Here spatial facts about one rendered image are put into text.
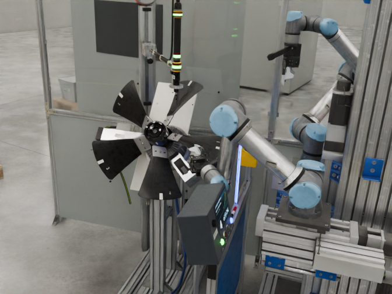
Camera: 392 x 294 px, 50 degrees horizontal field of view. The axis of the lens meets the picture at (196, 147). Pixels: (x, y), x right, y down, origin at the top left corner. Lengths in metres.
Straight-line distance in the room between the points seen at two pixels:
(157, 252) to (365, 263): 1.35
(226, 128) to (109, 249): 2.01
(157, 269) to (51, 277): 0.81
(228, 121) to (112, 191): 1.95
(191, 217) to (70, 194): 2.33
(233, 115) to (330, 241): 0.69
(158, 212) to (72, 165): 1.16
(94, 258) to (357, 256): 2.07
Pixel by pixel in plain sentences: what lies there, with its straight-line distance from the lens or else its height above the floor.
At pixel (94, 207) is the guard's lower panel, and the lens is 3.59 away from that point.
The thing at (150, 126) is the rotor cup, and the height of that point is 1.24.
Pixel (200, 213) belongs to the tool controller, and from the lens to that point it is 1.40.
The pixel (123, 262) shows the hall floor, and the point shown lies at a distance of 3.29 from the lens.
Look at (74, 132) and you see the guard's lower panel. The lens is 3.39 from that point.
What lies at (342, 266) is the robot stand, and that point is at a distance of 1.84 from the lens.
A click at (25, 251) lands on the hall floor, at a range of 3.55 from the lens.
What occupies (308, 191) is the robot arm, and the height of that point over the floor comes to 1.23.
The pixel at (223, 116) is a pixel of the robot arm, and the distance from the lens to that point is 1.63.
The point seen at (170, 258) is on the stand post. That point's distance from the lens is 3.02.
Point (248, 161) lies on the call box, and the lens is 2.41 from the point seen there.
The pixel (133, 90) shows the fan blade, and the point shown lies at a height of 1.39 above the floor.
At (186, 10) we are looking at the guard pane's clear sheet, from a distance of 2.84.
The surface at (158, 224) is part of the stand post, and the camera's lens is 2.61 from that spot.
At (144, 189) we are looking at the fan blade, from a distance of 2.13.
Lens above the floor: 1.96
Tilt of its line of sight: 21 degrees down
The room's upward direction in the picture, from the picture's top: 2 degrees clockwise
